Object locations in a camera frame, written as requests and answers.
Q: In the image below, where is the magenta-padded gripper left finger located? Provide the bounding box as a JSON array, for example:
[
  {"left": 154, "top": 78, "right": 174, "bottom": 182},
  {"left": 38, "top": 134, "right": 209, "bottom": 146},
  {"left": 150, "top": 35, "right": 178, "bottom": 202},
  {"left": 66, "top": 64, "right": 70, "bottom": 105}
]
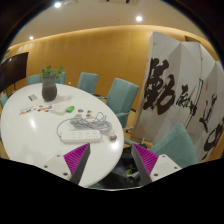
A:
[{"left": 41, "top": 142, "right": 92, "bottom": 185}]

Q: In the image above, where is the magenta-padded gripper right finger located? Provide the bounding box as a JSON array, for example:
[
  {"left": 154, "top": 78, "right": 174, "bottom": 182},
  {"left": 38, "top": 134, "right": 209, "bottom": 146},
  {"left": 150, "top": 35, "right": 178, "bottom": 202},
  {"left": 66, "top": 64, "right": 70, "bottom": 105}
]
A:
[{"left": 130, "top": 143, "right": 183, "bottom": 186}]

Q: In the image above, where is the white power strip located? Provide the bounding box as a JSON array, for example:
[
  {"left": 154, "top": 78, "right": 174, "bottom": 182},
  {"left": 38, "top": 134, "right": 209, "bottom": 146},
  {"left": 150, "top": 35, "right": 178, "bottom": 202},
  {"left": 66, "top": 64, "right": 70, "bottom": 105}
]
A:
[{"left": 60, "top": 129, "right": 103, "bottom": 144}]

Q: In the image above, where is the flat white box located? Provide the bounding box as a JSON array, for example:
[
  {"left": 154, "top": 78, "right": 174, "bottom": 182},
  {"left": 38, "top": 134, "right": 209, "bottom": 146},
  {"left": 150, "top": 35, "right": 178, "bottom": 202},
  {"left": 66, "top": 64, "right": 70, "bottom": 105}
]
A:
[{"left": 50, "top": 103, "right": 68, "bottom": 116}]

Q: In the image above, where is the row of colourful stickers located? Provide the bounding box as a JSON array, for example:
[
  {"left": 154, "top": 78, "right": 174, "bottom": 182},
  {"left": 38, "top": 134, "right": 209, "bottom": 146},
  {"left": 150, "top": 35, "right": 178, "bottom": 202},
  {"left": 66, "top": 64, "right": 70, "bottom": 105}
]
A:
[{"left": 18, "top": 104, "right": 53, "bottom": 116}]

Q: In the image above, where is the group of teal office chairs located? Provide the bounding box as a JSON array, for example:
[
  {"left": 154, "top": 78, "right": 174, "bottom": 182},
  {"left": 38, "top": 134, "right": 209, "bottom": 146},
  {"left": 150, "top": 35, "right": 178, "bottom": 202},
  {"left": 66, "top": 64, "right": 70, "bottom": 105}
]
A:
[{"left": 0, "top": 71, "right": 200, "bottom": 171}]

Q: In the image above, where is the potted plant in dark vase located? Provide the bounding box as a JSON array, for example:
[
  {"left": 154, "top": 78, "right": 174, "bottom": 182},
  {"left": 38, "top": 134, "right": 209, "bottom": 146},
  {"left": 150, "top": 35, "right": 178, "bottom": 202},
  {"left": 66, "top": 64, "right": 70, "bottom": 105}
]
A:
[{"left": 40, "top": 65, "right": 64, "bottom": 103}]

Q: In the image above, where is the folding screen with black calligraphy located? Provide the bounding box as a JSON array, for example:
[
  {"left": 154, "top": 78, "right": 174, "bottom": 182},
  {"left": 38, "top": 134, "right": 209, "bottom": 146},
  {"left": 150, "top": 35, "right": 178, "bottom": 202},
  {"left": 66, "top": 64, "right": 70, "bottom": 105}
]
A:
[{"left": 131, "top": 31, "right": 224, "bottom": 163}]

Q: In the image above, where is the grey coiled power cable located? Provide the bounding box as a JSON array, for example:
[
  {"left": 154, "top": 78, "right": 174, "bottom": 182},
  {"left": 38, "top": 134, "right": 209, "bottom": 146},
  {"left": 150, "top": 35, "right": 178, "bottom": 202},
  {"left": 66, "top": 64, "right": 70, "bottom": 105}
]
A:
[{"left": 55, "top": 111, "right": 114, "bottom": 143}]

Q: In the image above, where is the black wall screen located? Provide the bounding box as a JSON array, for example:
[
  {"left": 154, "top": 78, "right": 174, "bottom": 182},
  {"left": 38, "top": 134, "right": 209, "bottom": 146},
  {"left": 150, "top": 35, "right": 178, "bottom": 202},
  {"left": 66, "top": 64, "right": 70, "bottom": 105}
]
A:
[{"left": 0, "top": 51, "right": 30, "bottom": 94}]

